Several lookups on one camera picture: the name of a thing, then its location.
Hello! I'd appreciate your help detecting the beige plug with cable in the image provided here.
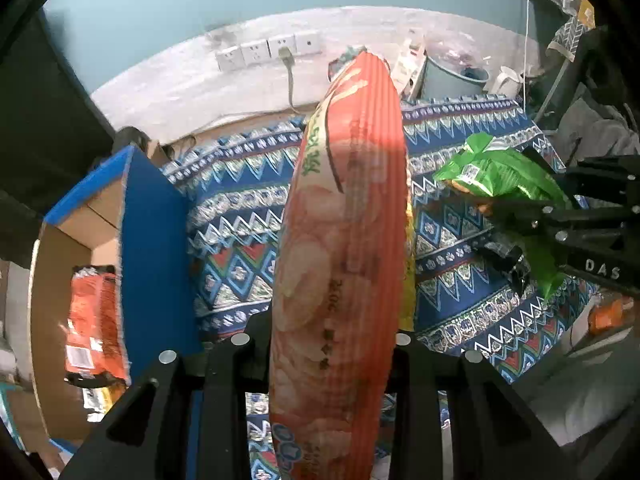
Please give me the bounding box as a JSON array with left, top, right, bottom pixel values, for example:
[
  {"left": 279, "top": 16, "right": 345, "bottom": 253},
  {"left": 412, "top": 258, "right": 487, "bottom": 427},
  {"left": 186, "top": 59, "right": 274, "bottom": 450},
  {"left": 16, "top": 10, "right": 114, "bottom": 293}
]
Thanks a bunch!
[{"left": 279, "top": 47, "right": 321, "bottom": 117}]

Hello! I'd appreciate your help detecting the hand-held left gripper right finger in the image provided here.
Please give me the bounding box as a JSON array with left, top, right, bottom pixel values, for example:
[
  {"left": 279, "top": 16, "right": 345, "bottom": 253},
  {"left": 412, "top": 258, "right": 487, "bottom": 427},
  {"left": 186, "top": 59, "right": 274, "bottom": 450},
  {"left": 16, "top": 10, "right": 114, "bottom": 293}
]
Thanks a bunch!
[{"left": 385, "top": 334, "right": 566, "bottom": 480}]

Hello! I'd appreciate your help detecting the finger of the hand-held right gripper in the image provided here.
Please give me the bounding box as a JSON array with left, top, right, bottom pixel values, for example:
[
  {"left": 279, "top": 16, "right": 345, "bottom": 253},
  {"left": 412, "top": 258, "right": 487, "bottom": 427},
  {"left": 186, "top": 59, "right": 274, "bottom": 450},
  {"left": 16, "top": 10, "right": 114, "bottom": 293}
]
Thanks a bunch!
[
  {"left": 480, "top": 197, "right": 640, "bottom": 261},
  {"left": 522, "top": 147, "right": 640, "bottom": 206}
]

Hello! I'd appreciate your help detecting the grey patterned cloth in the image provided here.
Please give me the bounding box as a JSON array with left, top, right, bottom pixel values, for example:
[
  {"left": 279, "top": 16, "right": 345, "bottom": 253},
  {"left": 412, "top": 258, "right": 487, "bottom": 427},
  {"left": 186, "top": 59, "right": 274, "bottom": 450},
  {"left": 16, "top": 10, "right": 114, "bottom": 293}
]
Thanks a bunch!
[{"left": 546, "top": 15, "right": 587, "bottom": 63}]

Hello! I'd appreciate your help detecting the red and white bag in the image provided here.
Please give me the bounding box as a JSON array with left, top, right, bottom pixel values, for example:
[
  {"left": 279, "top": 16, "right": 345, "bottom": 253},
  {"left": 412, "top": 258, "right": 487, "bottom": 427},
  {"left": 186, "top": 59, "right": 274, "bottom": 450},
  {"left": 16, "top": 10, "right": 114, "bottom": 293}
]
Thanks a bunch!
[{"left": 327, "top": 45, "right": 371, "bottom": 83}]

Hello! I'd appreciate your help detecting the white wall socket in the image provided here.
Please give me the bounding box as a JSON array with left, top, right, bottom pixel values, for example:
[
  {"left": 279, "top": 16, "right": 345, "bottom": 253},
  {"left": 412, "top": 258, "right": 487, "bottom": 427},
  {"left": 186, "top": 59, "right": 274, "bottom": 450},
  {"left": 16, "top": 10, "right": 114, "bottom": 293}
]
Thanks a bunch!
[
  {"left": 241, "top": 40, "right": 270, "bottom": 66},
  {"left": 295, "top": 30, "right": 324, "bottom": 56},
  {"left": 267, "top": 35, "right": 296, "bottom": 61},
  {"left": 216, "top": 46, "right": 244, "bottom": 72}
]

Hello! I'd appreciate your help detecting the white paper bag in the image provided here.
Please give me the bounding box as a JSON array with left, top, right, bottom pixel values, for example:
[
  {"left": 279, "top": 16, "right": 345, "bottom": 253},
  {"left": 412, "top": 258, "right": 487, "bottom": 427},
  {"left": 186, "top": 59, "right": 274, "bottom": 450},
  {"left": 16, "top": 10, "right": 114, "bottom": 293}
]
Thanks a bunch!
[{"left": 392, "top": 30, "right": 426, "bottom": 99}]

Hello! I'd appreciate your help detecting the white hanging cable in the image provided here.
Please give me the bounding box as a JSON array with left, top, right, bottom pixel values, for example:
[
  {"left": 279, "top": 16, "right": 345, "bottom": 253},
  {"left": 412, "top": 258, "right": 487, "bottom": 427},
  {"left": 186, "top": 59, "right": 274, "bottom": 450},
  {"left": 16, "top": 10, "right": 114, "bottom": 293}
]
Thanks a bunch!
[{"left": 519, "top": 0, "right": 532, "bottom": 107}]

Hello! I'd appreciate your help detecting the blue patterned cloth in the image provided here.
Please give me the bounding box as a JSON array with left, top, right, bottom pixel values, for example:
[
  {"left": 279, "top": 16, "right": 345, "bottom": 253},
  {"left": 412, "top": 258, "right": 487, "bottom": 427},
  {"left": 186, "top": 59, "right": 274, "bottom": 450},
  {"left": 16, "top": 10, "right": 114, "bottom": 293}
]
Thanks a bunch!
[{"left": 160, "top": 97, "right": 601, "bottom": 480}]

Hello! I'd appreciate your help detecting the grey-blue trash bin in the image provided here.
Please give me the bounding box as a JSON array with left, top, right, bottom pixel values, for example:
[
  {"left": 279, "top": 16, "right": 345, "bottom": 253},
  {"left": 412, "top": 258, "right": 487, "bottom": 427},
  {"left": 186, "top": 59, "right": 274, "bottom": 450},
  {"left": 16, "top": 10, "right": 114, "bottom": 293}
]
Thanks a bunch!
[{"left": 417, "top": 42, "right": 491, "bottom": 101}]

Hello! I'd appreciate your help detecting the large orange prawn chips bag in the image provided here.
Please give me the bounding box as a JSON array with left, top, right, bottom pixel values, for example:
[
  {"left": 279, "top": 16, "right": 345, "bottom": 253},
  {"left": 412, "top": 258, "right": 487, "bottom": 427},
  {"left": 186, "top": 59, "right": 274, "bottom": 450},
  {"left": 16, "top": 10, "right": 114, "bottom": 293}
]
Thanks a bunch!
[{"left": 267, "top": 47, "right": 408, "bottom": 480}]

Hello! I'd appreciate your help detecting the orange noodle packet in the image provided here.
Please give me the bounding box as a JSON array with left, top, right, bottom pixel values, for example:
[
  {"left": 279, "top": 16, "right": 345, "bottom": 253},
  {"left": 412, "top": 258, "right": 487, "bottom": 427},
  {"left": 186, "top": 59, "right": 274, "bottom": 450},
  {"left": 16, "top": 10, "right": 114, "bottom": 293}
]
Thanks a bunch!
[{"left": 64, "top": 266, "right": 132, "bottom": 423}]

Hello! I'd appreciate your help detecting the black snack packet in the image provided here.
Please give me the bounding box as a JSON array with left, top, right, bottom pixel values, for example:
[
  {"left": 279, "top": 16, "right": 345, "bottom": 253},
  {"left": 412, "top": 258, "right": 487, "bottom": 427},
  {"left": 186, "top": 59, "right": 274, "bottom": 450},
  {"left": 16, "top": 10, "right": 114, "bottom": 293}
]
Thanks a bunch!
[{"left": 482, "top": 245, "right": 531, "bottom": 297}]

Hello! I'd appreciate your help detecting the black covered monitor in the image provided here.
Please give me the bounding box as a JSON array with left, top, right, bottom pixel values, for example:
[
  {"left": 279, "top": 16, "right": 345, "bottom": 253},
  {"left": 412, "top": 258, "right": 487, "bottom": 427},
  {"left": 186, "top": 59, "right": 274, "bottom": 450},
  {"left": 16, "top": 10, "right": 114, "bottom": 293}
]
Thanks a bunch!
[{"left": 0, "top": 5, "right": 118, "bottom": 271}]

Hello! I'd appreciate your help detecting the blue cardboard box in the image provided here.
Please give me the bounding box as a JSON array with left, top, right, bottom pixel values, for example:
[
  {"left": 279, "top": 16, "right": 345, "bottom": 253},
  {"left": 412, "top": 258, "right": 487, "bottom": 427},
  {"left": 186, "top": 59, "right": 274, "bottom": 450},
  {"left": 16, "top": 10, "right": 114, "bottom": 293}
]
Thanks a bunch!
[{"left": 30, "top": 145, "right": 203, "bottom": 461}]

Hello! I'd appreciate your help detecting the yellow snack packet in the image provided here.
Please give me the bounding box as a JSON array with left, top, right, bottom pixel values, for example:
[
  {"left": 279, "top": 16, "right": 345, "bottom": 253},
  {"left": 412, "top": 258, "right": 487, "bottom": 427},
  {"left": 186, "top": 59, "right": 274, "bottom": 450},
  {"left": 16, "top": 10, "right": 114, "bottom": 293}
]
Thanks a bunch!
[{"left": 397, "top": 195, "right": 419, "bottom": 332}]

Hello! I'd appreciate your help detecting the black round camera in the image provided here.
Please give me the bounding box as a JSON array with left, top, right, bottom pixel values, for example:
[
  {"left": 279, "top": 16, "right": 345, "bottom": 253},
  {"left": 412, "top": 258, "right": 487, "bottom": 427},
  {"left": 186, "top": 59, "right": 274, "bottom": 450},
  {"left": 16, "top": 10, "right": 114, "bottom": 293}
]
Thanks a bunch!
[{"left": 112, "top": 127, "right": 149, "bottom": 154}]

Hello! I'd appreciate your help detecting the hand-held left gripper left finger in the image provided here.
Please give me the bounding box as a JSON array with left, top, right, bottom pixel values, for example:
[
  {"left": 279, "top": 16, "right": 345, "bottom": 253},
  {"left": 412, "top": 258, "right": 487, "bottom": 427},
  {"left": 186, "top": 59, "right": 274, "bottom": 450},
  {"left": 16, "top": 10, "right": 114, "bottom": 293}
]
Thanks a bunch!
[{"left": 60, "top": 312, "right": 273, "bottom": 480}]

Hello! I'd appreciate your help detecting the white kettle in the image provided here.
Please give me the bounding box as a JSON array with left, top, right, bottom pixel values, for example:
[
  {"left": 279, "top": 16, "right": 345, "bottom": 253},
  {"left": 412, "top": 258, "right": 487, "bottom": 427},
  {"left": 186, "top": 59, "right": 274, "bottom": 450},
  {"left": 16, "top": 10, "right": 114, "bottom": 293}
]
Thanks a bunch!
[{"left": 487, "top": 65, "right": 524, "bottom": 99}]

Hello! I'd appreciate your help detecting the green and orange snack packet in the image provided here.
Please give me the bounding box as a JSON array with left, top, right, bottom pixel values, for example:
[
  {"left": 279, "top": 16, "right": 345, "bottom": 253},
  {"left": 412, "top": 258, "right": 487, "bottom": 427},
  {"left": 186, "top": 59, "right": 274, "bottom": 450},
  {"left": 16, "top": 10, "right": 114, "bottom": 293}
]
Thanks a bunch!
[{"left": 432, "top": 132, "right": 576, "bottom": 301}]

